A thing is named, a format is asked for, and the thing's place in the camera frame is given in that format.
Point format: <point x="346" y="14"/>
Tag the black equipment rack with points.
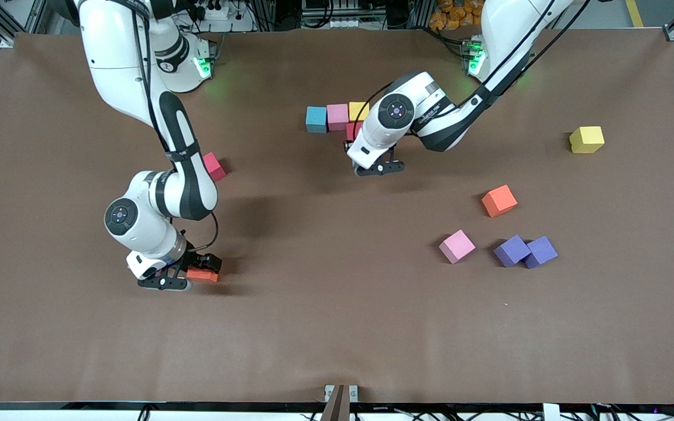
<point x="398" y="14"/>

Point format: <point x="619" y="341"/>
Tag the orange mesh bags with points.
<point x="454" y="14"/>

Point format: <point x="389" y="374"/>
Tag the blue foam cube with scribble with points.
<point x="316" y="120"/>

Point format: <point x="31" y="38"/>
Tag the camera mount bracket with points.
<point x="337" y="403"/>

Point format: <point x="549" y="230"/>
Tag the orange foam cube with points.
<point x="499" y="200"/>
<point x="202" y="277"/>

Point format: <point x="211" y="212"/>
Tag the red foam cube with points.
<point x="352" y="130"/>
<point x="216" y="166"/>

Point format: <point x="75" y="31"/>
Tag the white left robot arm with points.
<point x="398" y="111"/>

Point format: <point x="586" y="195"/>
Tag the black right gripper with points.
<point x="197" y="258"/>

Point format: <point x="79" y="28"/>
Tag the purple foam cube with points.
<point x="543" y="252"/>
<point x="511" y="250"/>

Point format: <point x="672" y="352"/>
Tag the yellow foam cube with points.
<point x="587" y="140"/>
<point x="357" y="110"/>

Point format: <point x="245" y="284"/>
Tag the small white box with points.
<point x="551" y="413"/>

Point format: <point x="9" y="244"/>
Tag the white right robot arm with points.
<point x="119" y="216"/>

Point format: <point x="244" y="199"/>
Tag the pink foam cube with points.
<point x="457" y="245"/>
<point x="338" y="117"/>

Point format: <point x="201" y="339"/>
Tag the white power strip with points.
<point x="220" y="11"/>

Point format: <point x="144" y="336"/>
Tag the brown table cover mat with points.
<point x="337" y="327"/>

